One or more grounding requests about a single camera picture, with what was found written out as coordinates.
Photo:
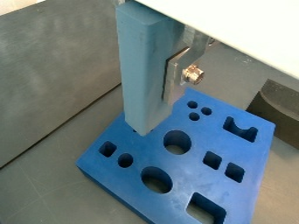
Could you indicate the blue foam shape board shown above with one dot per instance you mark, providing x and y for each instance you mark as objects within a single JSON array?
[{"x": 197, "y": 163}]

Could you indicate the light blue rectangle block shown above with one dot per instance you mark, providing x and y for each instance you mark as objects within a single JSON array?
[{"x": 148, "y": 39}]

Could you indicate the black curved holder stand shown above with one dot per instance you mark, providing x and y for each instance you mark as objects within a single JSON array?
[{"x": 276, "y": 104}]

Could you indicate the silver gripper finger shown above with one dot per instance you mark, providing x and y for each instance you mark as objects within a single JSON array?
[{"x": 181, "y": 70}]

